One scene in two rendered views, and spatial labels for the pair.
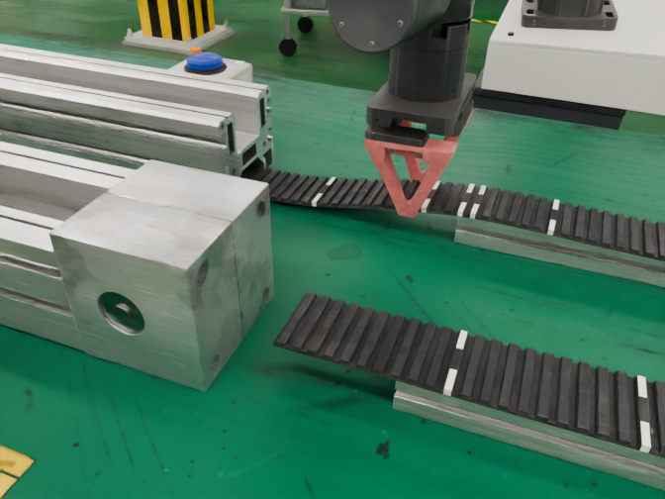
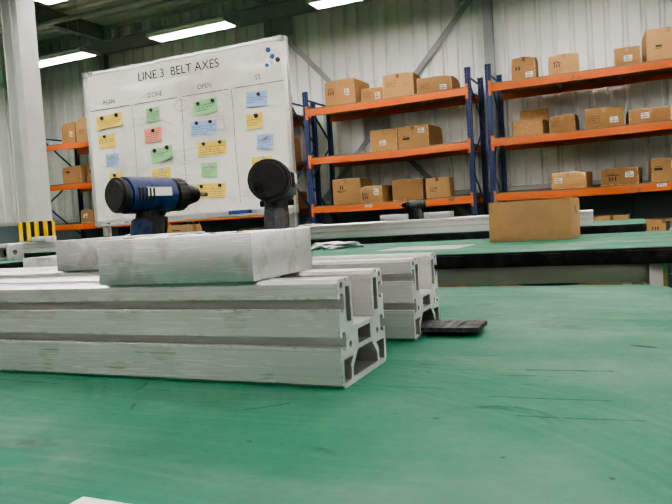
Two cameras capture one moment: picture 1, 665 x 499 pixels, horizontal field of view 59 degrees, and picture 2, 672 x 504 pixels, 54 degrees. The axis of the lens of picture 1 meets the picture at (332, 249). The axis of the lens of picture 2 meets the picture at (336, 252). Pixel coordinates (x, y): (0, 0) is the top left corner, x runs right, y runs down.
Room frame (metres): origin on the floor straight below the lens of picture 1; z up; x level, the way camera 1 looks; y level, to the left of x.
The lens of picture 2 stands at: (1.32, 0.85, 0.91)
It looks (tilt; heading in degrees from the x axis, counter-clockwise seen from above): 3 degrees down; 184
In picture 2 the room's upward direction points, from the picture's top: 4 degrees counter-clockwise
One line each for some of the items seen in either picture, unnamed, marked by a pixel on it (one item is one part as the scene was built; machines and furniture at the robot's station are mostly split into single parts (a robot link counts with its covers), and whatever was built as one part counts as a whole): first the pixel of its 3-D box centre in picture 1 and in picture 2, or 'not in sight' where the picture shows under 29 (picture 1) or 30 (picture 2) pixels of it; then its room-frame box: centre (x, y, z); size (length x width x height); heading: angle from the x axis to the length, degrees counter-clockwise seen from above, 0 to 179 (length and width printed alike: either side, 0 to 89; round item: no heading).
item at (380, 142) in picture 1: (415, 157); not in sight; (0.43, -0.07, 0.85); 0.07 x 0.07 x 0.09; 70
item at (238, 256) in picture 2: not in sight; (208, 270); (0.72, 0.69, 0.87); 0.16 x 0.11 x 0.07; 70
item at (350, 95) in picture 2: not in sight; (396, 172); (-9.61, 1.16, 1.58); 2.83 x 0.98 x 3.15; 69
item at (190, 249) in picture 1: (186, 258); not in sight; (0.32, 0.10, 0.83); 0.12 x 0.09 x 0.10; 160
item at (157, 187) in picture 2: not in sight; (166, 241); (0.21, 0.49, 0.89); 0.20 x 0.08 x 0.22; 148
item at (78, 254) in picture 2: not in sight; (133, 260); (0.46, 0.52, 0.87); 0.16 x 0.11 x 0.07; 70
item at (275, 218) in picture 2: not in sight; (281, 236); (0.33, 0.70, 0.89); 0.20 x 0.08 x 0.22; 1
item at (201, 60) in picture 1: (205, 64); not in sight; (0.66, 0.15, 0.84); 0.04 x 0.04 x 0.02
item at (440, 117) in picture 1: (427, 64); not in sight; (0.45, -0.07, 0.92); 0.10 x 0.07 x 0.07; 160
